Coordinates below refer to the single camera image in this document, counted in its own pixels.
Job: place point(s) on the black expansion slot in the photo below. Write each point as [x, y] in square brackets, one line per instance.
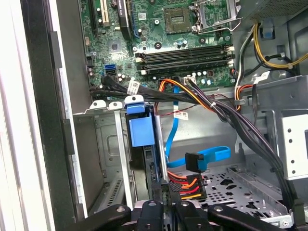
[93, 16]

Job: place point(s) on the blue data port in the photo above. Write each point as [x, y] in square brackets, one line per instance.
[110, 68]

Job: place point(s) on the green motherboard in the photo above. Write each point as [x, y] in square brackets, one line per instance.
[156, 33]

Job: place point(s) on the hard disk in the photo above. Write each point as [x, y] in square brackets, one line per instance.
[142, 132]

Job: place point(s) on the metal socket cover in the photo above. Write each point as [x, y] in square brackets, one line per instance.
[231, 9]

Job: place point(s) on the silver drive cage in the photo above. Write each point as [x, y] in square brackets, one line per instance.
[297, 149]

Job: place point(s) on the black PC case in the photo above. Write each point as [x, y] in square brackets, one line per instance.
[41, 96]

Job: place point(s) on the black graphics card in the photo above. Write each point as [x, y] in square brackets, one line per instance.
[123, 19]

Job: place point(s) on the silver disk bay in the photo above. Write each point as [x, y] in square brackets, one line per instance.
[121, 144]

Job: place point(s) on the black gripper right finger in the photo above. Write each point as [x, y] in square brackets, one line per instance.
[190, 216]

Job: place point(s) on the white expansion slot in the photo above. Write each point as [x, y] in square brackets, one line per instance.
[105, 14]

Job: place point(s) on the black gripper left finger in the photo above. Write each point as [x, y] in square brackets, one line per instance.
[151, 216]

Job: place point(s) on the square black chip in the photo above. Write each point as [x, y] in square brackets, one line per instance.
[115, 46]

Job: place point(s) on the CPU socket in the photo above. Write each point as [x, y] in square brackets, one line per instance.
[178, 20]

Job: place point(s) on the silver power supply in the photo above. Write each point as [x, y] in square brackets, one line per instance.
[276, 8]

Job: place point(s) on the black RAM slot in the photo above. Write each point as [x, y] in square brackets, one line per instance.
[183, 50]
[183, 55]
[183, 62]
[183, 68]

